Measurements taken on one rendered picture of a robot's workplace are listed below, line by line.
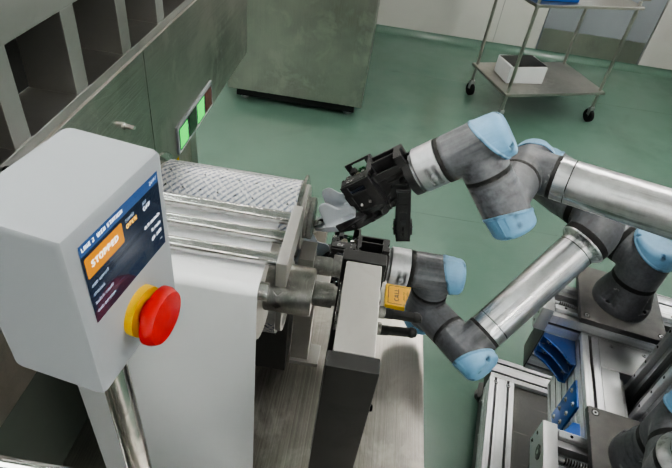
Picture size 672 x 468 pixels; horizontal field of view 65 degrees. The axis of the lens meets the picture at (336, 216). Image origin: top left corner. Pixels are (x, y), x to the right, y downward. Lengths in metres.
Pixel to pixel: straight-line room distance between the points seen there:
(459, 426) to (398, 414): 1.12
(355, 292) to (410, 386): 0.62
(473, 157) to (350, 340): 0.40
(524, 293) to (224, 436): 0.61
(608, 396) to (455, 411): 0.83
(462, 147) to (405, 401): 0.56
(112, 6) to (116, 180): 0.74
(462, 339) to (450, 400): 1.22
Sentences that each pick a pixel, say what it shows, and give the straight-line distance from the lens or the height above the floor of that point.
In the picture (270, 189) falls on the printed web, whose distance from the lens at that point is 0.89.
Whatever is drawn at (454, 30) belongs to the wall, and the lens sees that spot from 5.54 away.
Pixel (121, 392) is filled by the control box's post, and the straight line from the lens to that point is 0.35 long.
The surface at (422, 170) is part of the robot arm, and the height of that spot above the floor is 1.40.
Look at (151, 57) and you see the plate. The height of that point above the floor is 1.41.
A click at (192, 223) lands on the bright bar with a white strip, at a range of 0.61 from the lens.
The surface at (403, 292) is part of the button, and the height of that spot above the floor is 0.92.
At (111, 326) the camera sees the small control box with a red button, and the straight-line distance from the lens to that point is 0.27.
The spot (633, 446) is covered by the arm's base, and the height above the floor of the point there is 0.89.
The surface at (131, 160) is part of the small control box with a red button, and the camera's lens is 0.25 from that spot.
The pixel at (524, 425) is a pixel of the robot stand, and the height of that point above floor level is 0.21.
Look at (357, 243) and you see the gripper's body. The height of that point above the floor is 1.15.
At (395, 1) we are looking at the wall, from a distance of 5.44.
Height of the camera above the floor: 1.85
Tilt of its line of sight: 39 degrees down
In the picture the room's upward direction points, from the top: 8 degrees clockwise
